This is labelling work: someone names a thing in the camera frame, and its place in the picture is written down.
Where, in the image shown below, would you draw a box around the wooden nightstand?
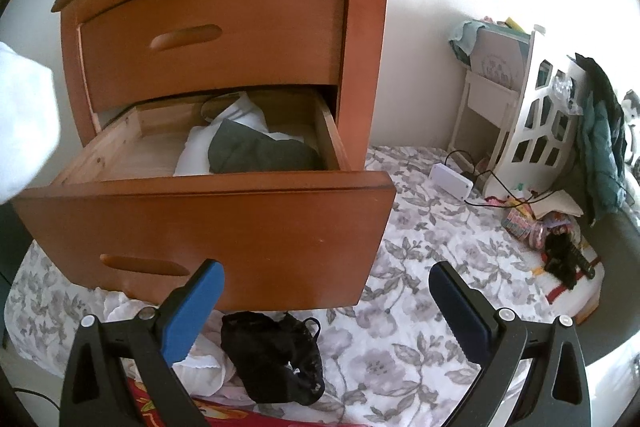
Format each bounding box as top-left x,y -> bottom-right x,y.
51,0 -> 402,172

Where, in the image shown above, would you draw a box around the dark grey-green underwear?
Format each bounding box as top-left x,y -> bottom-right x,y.
207,119 -> 322,174

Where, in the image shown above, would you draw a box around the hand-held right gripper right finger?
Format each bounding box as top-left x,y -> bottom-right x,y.
429,261 -> 592,427

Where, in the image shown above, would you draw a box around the cream underwear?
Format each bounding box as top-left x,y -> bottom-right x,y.
0,41 -> 62,204

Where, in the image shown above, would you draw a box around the black cable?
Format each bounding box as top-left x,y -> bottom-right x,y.
442,149 -> 566,208

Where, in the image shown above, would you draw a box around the teal cloth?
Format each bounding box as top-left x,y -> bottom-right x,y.
450,19 -> 489,68

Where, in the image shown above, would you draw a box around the teal jacket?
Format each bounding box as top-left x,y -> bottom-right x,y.
575,52 -> 634,228

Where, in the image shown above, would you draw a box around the pink underwear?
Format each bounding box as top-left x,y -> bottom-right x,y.
102,291 -> 163,325

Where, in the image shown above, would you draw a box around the clear plastic bag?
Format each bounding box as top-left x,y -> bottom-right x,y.
550,77 -> 582,114

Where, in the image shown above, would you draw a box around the white box device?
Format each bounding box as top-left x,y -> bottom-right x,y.
429,163 -> 473,201

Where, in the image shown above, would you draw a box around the grey floral blanket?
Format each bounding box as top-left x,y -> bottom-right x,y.
5,144 -> 601,427

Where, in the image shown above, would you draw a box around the white striped underwear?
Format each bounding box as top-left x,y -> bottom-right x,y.
174,91 -> 321,176

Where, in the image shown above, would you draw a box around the black toy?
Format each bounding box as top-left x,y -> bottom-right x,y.
542,232 -> 599,293

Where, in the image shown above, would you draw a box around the pale album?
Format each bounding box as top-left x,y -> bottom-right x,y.
470,29 -> 531,88

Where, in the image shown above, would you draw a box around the closed wooden drawer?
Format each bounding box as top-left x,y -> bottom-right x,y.
77,0 -> 349,110

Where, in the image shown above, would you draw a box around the dark green cabinet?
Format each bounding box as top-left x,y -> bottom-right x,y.
0,204 -> 31,290

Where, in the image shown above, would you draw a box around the white papers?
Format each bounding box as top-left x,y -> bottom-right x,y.
520,189 -> 584,221

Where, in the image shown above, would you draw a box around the black lace underwear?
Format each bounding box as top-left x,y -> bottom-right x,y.
220,311 -> 327,406

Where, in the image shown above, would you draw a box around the colourful packet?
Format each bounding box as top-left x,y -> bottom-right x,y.
502,207 -> 547,249

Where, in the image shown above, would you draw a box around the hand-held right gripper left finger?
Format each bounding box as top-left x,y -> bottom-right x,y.
59,259 -> 226,427

